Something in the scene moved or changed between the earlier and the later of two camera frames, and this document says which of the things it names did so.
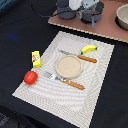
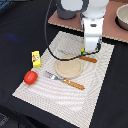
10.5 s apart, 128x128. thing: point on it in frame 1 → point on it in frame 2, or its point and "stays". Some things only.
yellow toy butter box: [36, 58] stays
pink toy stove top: [107, 26] stays
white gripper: [80, 5] → [93, 32]
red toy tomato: [30, 77] stays
